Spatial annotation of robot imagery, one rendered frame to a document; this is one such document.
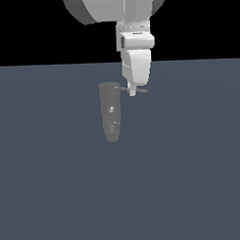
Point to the grey faucet body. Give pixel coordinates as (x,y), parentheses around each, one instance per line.
(110,111)

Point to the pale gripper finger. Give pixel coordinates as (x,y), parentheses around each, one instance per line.
(132,90)

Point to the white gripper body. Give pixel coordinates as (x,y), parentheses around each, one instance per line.
(136,56)

